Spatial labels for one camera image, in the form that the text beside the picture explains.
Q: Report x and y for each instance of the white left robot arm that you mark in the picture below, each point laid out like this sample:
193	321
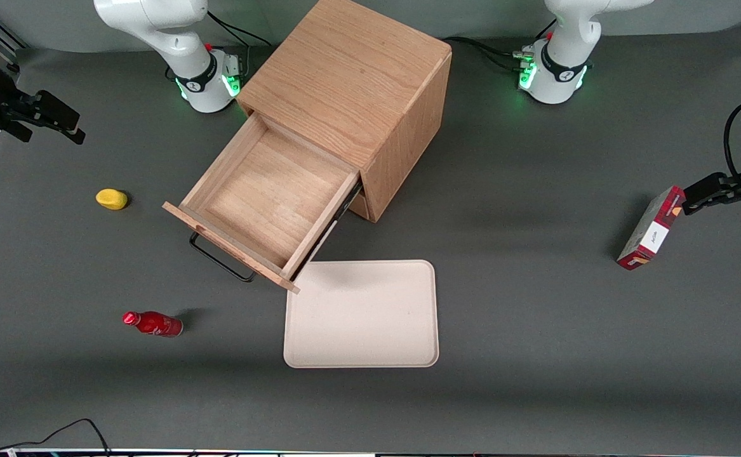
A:
564	57

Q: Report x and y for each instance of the red and white carton box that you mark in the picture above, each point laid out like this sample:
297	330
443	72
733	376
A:
653	228

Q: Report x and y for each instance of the red bottle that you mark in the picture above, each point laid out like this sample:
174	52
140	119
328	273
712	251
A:
154	324

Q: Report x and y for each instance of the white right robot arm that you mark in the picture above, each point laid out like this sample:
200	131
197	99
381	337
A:
173	44

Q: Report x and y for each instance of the beige rectangular tray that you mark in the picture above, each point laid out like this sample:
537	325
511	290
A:
361	314

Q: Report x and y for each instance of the wooden drawer cabinet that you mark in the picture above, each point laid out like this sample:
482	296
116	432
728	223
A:
351	76

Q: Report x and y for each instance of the yellow lemon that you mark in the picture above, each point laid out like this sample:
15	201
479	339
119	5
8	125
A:
111	198

